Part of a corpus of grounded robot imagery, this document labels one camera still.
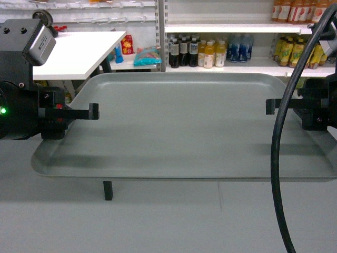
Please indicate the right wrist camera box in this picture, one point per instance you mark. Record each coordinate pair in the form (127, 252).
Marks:
(327, 40)

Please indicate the grey rectangular serving tray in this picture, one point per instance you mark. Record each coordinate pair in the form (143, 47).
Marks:
(168, 126)

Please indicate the orange juice bottle left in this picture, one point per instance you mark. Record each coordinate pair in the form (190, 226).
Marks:
(285, 7)

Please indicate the dark tea bottle front left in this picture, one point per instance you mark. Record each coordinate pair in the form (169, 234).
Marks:
(174, 54)

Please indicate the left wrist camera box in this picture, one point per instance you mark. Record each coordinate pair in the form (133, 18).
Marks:
(41, 47)

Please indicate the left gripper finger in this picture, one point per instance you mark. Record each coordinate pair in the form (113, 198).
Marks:
(91, 114)

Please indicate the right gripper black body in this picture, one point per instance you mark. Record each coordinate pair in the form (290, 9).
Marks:
(317, 109)

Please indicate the teal snack bag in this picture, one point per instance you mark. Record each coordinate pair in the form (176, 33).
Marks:
(147, 56)

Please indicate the blue drink bottle right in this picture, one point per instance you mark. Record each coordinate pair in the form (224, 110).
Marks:
(245, 51)

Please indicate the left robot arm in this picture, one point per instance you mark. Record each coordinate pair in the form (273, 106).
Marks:
(28, 108)

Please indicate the red snack packet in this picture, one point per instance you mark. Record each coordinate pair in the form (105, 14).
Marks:
(127, 45)

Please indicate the blue drink bottle left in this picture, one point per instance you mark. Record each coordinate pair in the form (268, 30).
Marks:
(233, 48)

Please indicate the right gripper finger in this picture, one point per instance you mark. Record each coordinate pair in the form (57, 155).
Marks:
(272, 104)

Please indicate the white upper shelf board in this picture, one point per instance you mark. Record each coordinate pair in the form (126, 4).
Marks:
(300, 29)

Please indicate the yellow juice bottle back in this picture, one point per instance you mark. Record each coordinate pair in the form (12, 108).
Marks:
(201, 53)

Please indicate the yellow juice bottle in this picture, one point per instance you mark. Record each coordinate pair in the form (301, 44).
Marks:
(209, 55)
(201, 53)
(220, 55)

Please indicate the dark tea bottle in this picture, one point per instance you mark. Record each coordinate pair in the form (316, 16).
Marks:
(193, 51)
(174, 54)
(183, 52)

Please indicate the orange juice bottle right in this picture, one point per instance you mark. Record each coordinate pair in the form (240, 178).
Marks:
(320, 7)

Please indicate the white checkout table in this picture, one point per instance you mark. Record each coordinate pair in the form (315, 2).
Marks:
(76, 55)

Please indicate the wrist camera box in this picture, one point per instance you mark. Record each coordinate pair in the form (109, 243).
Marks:
(327, 40)
(41, 47)

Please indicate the yellow juice bottle front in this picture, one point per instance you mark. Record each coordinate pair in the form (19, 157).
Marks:
(209, 55)

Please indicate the orange juice bottle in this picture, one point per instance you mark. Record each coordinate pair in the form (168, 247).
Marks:
(285, 7)
(320, 7)

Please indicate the dark tea bottle middle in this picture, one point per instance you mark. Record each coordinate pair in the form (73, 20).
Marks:
(183, 52)

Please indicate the dark tea bottle right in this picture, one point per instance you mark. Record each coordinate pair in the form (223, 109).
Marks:
(193, 51)

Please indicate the yellow green tea bottle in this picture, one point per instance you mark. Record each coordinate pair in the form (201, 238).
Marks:
(296, 53)

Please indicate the blue drink bottle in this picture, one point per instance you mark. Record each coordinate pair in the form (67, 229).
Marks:
(245, 51)
(233, 48)

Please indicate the yellow juice bottle right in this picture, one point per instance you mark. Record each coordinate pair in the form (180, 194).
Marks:
(220, 55)

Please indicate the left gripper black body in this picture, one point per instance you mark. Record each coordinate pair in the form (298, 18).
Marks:
(50, 125)

